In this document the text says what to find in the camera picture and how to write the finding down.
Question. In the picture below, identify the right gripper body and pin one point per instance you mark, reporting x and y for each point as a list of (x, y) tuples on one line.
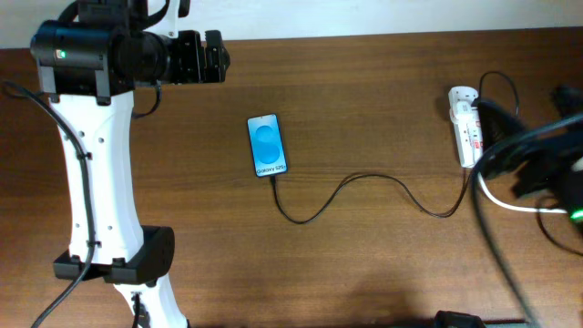
[(561, 159)]

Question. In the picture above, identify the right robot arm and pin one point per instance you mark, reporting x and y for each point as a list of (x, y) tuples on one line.
[(568, 103)]

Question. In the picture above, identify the blue Galaxy smartphone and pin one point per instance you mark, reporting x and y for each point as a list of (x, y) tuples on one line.
[(267, 148)]

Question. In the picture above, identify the white USB charger plug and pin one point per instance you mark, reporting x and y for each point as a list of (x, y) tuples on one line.
[(461, 99)]

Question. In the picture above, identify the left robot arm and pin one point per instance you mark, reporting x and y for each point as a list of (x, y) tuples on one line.
[(90, 61)]

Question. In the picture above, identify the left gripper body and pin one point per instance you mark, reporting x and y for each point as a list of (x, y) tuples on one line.
[(186, 66)]

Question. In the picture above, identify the white power strip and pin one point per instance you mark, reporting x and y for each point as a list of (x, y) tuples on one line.
[(468, 133)]

